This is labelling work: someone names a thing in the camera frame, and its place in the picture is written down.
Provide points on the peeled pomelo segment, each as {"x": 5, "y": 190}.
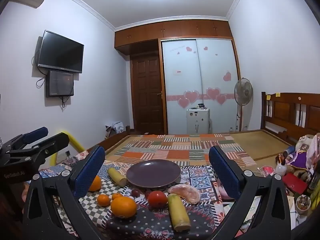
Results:
{"x": 185, "y": 193}

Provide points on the patterned tile print cloth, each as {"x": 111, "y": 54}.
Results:
{"x": 197, "y": 177}

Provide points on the striped patchwork blanket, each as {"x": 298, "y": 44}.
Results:
{"x": 180, "y": 147}

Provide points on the small wall-mounted monitor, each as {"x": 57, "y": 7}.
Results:
{"x": 60, "y": 83}

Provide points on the purple plate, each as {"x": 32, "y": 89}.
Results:
{"x": 152, "y": 173}

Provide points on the yellow foam tube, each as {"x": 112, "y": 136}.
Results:
{"x": 75, "y": 145}

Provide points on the wardrobe with sliding glass doors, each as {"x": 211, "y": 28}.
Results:
{"x": 200, "y": 80}

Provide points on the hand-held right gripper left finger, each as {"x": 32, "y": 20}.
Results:
{"x": 90, "y": 172}

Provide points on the wooden bed footboard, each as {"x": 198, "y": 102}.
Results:
{"x": 112, "y": 140}

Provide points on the red booklet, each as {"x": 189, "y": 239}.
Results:
{"x": 295, "y": 183}

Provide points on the person's left forearm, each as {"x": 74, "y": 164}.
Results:
{"x": 10, "y": 212}

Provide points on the standing electric fan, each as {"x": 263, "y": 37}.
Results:
{"x": 243, "y": 90}

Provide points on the tan straw bed mat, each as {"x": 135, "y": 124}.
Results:
{"x": 257, "y": 141}

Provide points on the short sugarcane piece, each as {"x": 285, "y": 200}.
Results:
{"x": 116, "y": 176}

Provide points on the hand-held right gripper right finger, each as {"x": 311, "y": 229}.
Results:
{"x": 222, "y": 172}

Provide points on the white plastic bottle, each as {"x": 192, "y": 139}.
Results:
{"x": 280, "y": 168}

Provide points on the small mandarin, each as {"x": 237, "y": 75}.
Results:
{"x": 103, "y": 200}
{"x": 116, "y": 195}

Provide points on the red tomato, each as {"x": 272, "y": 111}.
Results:
{"x": 157, "y": 199}

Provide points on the wooden bed headboard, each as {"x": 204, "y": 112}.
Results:
{"x": 287, "y": 110}

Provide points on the brown wooden door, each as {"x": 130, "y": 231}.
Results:
{"x": 147, "y": 95}

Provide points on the long sugarcane piece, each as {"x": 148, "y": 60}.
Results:
{"x": 178, "y": 215}

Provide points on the plush doll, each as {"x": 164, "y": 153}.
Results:
{"x": 303, "y": 152}

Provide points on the wall-mounted black television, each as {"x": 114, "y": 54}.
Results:
{"x": 61, "y": 52}

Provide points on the large orange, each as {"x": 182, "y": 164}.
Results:
{"x": 96, "y": 184}
{"x": 123, "y": 207}

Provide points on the bag on floor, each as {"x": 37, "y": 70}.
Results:
{"x": 115, "y": 128}

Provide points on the dark purple plum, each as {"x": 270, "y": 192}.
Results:
{"x": 135, "y": 192}

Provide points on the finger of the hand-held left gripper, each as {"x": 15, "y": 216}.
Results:
{"x": 53, "y": 143}
{"x": 37, "y": 133}

